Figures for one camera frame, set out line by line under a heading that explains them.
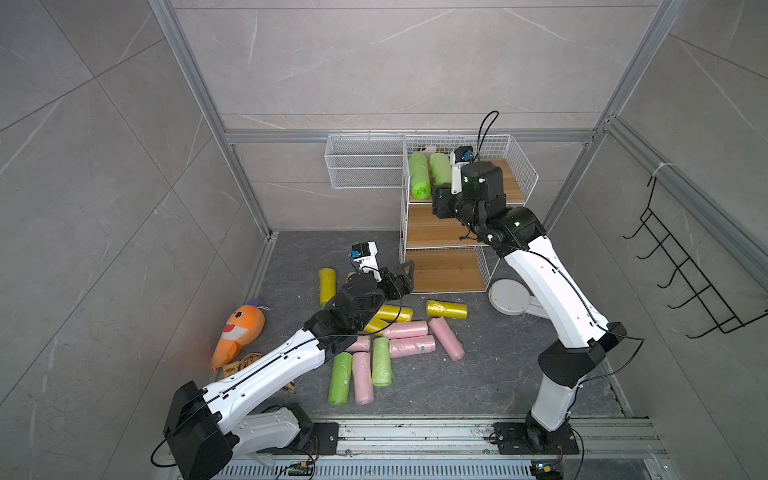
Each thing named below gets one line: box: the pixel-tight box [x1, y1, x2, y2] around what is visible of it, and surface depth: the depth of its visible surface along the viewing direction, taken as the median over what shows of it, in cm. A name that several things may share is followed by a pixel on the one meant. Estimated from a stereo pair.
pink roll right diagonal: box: [428, 316, 465, 362], surface depth 90 cm
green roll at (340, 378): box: [328, 352, 353, 405], surface depth 81 cm
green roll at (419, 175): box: [409, 152, 431, 200], surface depth 72 cm
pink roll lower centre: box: [389, 335, 436, 358], surface depth 87 cm
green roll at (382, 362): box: [372, 337, 392, 387], surface depth 85 cm
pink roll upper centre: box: [383, 321, 428, 339], surface depth 90 cm
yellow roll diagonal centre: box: [364, 311, 397, 336], surface depth 93 cm
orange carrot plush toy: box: [212, 298, 271, 371], surface depth 86 cm
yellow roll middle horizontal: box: [375, 305, 414, 323], surface depth 94 cm
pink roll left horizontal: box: [344, 335, 371, 353], surface depth 87 cm
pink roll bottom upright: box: [352, 351, 375, 405], surface depth 82 cm
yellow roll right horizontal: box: [426, 300, 469, 319], surface depth 95 cm
